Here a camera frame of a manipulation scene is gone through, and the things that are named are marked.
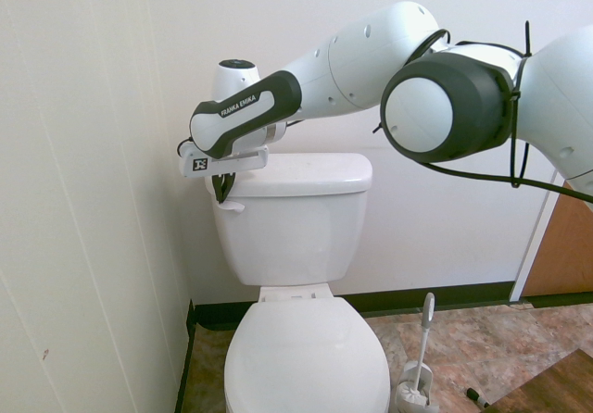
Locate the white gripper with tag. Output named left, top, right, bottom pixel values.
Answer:
left=178, top=145, right=271, bottom=203

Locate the white toilet flush lever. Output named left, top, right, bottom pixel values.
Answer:
left=217, top=198, right=246, bottom=216

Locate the white ceramic toilet tank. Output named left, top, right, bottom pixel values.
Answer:
left=211, top=177, right=371, bottom=287

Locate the white toilet tank lid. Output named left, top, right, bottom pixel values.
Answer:
left=221, top=152, right=374, bottom=199

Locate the white toilet seat lid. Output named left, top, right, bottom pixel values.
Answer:
left=222, top=296, right=391, bottom=413

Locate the white toilet brush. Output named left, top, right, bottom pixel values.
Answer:
left=396, top=292, right=437, bottom=407

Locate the white toilet brush holder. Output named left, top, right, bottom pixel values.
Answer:
left=394, top=359, right=442, bottom=413

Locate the black baseboard strip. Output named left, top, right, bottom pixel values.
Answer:
left=172, top=296, right=197, bottom=413
left=191, top=281, right=517, bottom=332

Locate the black marker pen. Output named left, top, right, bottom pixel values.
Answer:
left=464, top=386, right=491, bottom=407

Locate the brown wooden door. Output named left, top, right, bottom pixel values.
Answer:
left=524, top=180, right=593, bottom=299

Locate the dark wooden platform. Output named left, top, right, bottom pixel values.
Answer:
left=479, top=346, right=593, bottom=413

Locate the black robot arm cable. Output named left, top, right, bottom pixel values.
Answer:
left=372, top=19, right=593, bottom=204

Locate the white door frame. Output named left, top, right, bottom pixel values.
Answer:
left=511, top=170, right=565, bottom=304

